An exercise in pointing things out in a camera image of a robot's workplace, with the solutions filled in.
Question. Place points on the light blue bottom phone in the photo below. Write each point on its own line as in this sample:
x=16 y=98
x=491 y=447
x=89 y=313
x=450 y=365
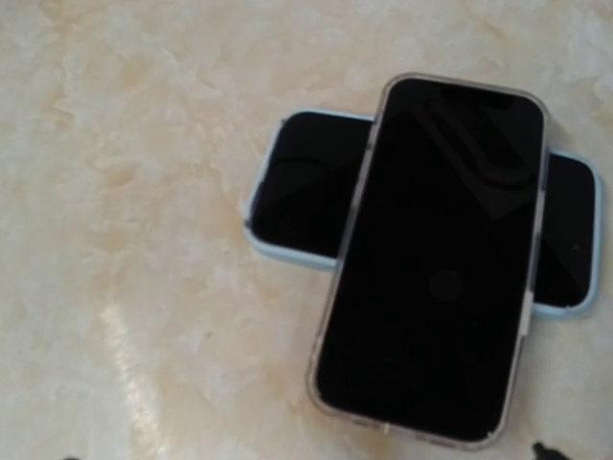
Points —
x=299 y=205

